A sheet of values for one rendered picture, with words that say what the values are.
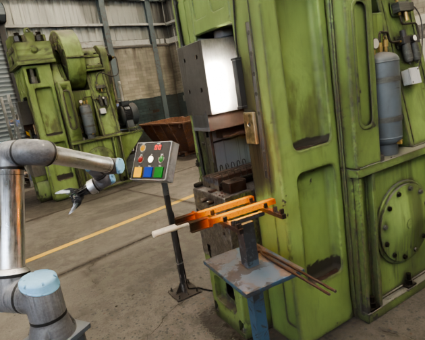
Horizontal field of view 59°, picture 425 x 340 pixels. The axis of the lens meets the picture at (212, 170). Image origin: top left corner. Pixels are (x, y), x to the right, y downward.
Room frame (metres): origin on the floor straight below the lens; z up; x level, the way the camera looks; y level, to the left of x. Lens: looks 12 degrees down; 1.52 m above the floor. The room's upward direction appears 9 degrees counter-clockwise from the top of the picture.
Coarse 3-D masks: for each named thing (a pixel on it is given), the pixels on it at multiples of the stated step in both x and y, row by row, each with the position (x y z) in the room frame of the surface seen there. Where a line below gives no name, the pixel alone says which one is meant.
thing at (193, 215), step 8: (232, 200) 1.72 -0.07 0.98; (240, 200) 1.70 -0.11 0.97; (248, 200) 1.72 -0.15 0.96; (208, 208) 1.65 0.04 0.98; (216, 208) 1.65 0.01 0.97; (224, 208) 1.66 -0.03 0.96; (184, 216) 1.59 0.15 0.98; (192, 216) 1.61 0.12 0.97; (200, 216) 1.61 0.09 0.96; (176, 224) 1.57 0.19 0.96
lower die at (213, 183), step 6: (240, 168) 2.28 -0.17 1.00; (210, 174) 2.28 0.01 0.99; (222, 174) 2.21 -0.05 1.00; (240, 174) 2.21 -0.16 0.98; (246, 174) 2.23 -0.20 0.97; (204, 180) 2.28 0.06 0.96; (210, 180) 2.21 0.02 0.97; (216, 180) 2.15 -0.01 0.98; (246, 180) 2.23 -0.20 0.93; (252, 180) 2.25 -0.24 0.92; (204, 186) 2.29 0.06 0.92; (210, 186) 2.22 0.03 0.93; (216, 186) 2.16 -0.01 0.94
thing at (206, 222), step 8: (264, 200) 1.64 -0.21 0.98; (272, 200) 1.64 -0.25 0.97; (240, 208) 1.58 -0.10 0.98; (248, 208) 1.58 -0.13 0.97; (256, 208) 1.60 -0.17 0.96; (216, 216) 1.54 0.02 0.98; (224, 216) 1.53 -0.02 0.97; (232, 216) 1.55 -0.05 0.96; (192, 224) 1.48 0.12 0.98; (200, 224) 1.49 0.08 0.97; (208, 224) 1.50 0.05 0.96; (192, 232) 1.47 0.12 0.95
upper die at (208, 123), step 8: (232, 112) 2.22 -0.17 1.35; (240, 112) 2.24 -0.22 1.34; (192, 120) 2.31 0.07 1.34; (200, 120) 2.22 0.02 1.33; (208, 120) 2.14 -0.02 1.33; (216, 120) 2.16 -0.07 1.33; (224, 120) 2.19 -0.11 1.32; (232, 120) 2.21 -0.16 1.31; (240, 120) 2.24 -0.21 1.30; (200, 128) 2.23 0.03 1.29; (208, 128) 2.14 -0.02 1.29; (216, 128) 2.16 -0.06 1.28
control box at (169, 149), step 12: (144, 144) 2.71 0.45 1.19; (156, 144) 2.64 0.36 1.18; (168, 144) 2.57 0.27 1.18; (144, 156) 2.66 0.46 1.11; (156, 156) 2.59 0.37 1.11; (168, 156) 2.52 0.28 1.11; (168, 168) 2.49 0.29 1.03; (144, 180) 2.58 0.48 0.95; (156, 180) 2.51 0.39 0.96; (168, 180) 2.47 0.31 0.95
